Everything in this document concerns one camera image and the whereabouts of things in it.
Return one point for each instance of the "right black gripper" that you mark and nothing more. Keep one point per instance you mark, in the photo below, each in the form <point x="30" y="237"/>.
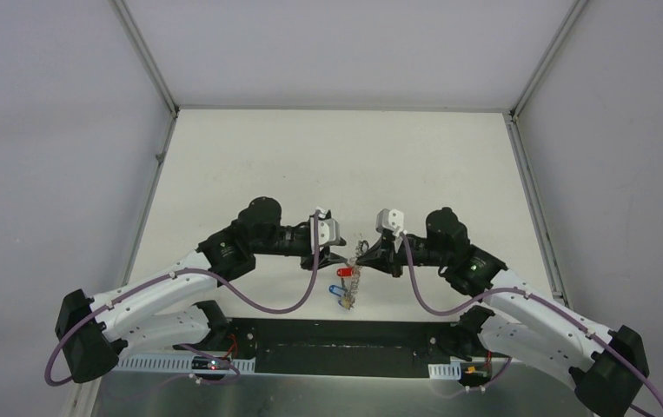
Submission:
<point x="383" y="255"/>

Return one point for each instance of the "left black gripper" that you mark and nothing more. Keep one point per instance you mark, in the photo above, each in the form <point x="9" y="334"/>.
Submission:
<point x="314" y="251"/>

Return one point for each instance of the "red capped key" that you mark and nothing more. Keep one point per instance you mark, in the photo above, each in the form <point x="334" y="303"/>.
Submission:
<point x="346" y="272"/>

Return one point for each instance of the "blue key tag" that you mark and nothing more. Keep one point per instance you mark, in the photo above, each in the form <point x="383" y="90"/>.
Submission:
<point x="336" y="290"/>

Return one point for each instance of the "metal disc with keyrings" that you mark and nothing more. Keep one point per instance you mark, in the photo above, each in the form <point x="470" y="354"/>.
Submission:
<point x="352" y="284"/>

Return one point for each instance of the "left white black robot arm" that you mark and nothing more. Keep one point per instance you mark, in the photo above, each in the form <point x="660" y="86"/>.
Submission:
<point x="95" y="332"/>

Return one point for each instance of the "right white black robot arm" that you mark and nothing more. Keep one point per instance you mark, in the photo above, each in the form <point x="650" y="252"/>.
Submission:
<point x="605" y="367"/>

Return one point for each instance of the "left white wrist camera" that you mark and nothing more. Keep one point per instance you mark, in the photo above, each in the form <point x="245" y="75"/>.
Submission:
<point x="325" y="230"/>

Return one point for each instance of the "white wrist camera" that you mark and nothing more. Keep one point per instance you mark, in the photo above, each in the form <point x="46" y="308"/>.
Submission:
<point x="325" y="230"/>
<point x="391" y="220"/>

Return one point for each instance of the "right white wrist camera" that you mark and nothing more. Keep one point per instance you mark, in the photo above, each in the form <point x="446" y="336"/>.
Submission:
<point x="391" y="220"/>

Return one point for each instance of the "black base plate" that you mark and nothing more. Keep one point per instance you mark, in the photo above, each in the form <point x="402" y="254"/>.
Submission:
<point x="342" y="348"/>

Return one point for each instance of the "right white cable duct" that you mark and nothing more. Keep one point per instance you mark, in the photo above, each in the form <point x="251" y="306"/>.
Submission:
<point x="445" y="371"/>

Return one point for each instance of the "white cable duct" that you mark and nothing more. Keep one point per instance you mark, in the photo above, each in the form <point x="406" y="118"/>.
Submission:
<point x="445" y="371"/>
<point x="182" y="364"/>

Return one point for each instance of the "left white cable duct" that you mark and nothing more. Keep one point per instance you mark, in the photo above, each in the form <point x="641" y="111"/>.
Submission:
<point x="182" y="364"/>

